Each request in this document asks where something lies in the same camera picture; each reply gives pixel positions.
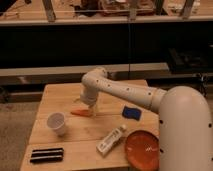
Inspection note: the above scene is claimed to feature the white plastic bottle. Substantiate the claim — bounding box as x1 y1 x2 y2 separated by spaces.
96 125 127 156

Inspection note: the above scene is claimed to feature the black ridged block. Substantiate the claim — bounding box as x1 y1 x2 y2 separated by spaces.
30 148 64 163

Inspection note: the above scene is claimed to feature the orange plate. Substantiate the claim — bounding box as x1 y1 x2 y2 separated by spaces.
124 130 159 171

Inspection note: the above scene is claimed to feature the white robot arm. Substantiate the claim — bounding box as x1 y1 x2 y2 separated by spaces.
80 67 213 171

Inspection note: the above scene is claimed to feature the blue sponge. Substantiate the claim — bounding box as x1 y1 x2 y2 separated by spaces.
122 106 141 121

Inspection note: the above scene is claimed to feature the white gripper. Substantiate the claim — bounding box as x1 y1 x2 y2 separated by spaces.
75 93 98 116

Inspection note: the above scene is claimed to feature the orange pepper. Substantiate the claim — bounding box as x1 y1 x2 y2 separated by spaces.
70 109 92 117

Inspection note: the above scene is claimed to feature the wooden bench shelf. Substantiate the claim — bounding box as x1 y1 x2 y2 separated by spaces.
0 62 169 77

